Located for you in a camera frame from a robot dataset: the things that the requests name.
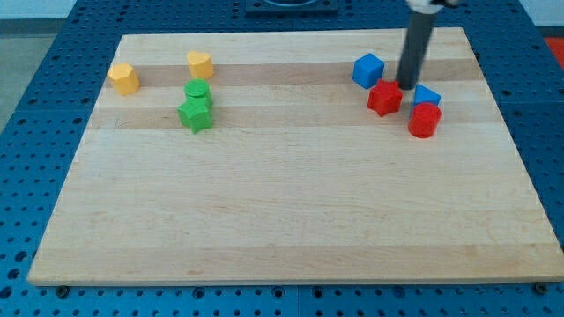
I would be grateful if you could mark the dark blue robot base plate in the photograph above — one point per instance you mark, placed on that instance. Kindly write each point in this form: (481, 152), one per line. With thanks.
(258, 8)

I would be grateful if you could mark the green cylinder block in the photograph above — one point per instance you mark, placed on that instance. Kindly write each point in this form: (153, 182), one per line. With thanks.
(198, 88)

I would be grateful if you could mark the green star block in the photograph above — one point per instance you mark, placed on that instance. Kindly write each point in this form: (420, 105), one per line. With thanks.
(195, 113)

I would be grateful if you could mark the blue cube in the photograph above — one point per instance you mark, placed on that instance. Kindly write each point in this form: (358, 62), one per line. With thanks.
(367, 70)

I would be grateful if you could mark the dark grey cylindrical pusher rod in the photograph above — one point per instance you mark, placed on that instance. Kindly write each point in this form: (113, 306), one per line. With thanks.
(416, 41)

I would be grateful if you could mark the red star block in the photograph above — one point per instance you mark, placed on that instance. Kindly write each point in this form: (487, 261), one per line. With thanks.
(385, 97)

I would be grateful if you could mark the yellow heart block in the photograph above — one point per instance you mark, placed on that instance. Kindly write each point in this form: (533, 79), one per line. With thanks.
(200, 64)

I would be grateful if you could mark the red cylinder block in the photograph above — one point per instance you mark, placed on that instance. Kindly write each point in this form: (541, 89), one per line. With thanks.
(424, 120)

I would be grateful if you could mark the blue triangle block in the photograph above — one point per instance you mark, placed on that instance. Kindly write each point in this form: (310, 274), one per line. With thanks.
(423, 94)

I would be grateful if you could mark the yellow hexagon block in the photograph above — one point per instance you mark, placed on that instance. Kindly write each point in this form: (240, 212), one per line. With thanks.
(123, 78)

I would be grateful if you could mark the wooden board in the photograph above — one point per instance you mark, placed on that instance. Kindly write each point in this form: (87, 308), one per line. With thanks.
(296, 182)

